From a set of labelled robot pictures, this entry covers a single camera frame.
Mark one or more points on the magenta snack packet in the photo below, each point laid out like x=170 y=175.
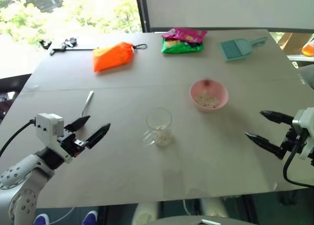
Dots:
x=185 y=35

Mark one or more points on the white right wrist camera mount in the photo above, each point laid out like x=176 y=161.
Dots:
x=303 y=132

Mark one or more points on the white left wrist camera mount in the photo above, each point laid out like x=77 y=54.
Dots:
x=50 y=130

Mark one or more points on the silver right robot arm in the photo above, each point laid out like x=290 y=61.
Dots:
x=312 y=154

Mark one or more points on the pink bowl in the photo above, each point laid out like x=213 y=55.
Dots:
x=208 y=95

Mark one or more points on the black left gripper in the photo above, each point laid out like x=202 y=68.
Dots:
x=71 y=142

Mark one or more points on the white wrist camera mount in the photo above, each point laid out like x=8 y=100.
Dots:
x=303 y=132
x=50 y=130

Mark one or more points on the grey whiteboard panel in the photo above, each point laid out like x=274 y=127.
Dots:
x=228 y=9

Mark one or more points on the clear glass cup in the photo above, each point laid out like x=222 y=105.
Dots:
x=159 y=127

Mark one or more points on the teal dustpan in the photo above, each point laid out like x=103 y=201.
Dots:
x=236 y=49

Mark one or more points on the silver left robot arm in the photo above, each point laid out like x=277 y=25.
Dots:
x=17 y=181

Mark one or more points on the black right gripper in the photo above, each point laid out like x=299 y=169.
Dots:
x=291 y=139

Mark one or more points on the black clamp tool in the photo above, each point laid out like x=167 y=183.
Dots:
x=64 y=45

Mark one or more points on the green snack packet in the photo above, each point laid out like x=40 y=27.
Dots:
x=182 y=46

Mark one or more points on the blue shoe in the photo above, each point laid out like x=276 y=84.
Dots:
x=41 y=219
x=90 y=217

